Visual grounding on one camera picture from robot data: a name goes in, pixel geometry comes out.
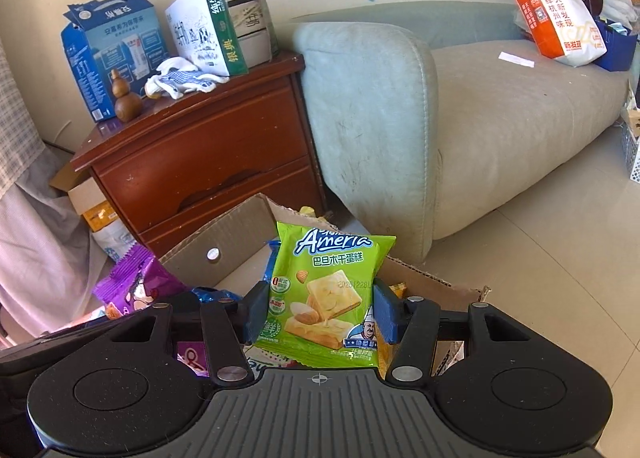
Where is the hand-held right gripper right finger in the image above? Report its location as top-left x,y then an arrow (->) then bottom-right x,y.
372,278 -> 534,385

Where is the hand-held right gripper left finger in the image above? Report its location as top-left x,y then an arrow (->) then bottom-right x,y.
107,281 -> 271,387

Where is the green snack packet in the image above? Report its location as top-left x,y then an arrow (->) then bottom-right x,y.
254,221 -> 397,370

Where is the purple snack packet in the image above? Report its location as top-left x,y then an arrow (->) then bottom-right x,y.
92,243 -> 208,379

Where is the orange yellow snack packet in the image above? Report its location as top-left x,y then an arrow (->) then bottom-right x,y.
374,282 -> 408,380

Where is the blue foil snack packet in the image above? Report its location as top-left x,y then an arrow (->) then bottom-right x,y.
191,287 -> 243,305

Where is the white printed sack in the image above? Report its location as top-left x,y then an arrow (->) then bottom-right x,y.
91,217 -> 140,261

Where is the small cardboard box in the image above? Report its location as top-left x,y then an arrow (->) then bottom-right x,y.
49,162 -> 122,234

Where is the dark wooden nightstand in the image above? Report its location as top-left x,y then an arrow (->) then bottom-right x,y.
70,51 -> 329,260

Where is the grey green sofa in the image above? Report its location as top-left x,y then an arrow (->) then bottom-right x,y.
290,1 -> 634,265

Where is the checkered fabric cover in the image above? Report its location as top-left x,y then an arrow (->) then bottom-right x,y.
0,36 -> 45,190

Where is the white blue cloth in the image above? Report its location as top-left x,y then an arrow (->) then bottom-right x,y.
143,57 -> 232,100

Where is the wooden gourd ornament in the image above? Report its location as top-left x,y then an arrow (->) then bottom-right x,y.
114,69 -> 146,120

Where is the white paper slip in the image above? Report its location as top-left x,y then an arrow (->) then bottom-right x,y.
498,52 -> 535,68

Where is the white and green milk carton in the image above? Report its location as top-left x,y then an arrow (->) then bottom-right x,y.
165,0 -> 250,78

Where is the grey and white carton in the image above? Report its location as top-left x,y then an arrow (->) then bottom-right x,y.
219,0 -> 280,67

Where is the white perforated basket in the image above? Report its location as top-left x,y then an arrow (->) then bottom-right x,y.
621,122 -> 640,185

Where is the orange and white paper bag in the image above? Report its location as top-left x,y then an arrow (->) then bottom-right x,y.
511,0 -> 609,68

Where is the blue bag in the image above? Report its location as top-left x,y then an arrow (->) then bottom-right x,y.
594,18 -> 640,72

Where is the blue carton with handle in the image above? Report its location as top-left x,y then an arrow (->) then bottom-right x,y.
61,0 -> 169,123

